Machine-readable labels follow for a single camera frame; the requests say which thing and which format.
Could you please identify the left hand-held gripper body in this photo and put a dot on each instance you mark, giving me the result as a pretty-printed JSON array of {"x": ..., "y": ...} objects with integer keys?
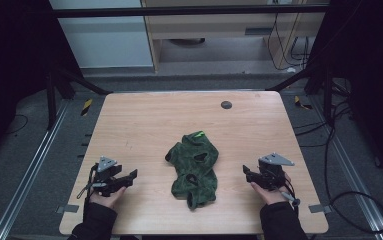
[{"x": 107, "y": 173}]

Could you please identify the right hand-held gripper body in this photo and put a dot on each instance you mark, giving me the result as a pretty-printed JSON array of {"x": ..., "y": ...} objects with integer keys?
[{"x": 271, "y": 171}]

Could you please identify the person's left hand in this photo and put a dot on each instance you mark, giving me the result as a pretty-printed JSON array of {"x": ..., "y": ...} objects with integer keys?
[{"x": 107, "y": 198}]

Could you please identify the person's right hand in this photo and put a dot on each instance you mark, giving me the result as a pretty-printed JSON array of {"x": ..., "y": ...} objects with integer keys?
[{"x": 270, "y": 195}]

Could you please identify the green fleece garment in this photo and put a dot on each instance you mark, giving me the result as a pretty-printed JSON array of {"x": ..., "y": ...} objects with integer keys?
[{"x": 194, "y": 170}]

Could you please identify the grey tape strip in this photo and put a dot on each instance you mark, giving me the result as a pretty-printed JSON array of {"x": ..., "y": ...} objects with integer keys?
[
  {"x": 67, "y": 209},
  {"x": 319, "y": 209}
]

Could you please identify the yellow black striped tape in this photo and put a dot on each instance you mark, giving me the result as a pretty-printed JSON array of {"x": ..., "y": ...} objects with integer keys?
[
  {"x": 301, "y": 103},
  {"x": 86, "y": 107}
]

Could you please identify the black metal stand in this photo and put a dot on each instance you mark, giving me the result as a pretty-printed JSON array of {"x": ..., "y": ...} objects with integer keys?
[
  {"x": 319, "y": 83},
  {"x": 57, "y": 90}
]

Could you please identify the white cabinet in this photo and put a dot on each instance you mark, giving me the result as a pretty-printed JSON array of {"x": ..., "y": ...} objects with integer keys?
[{"x": 102, "y": 33}]

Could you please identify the light wooden desk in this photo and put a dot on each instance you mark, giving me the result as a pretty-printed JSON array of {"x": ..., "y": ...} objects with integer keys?
[{"x": 212, "y": 26}]

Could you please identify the aluminium floor rail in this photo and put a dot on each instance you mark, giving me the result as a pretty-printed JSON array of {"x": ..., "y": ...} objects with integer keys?
[
  {"x": 29, "y": 170},
  {"x": 349, "y": 166}
]

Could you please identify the black horizontal frame bar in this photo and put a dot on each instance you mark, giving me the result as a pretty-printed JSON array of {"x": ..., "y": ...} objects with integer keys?
[{"x": 179, "y": 11}]

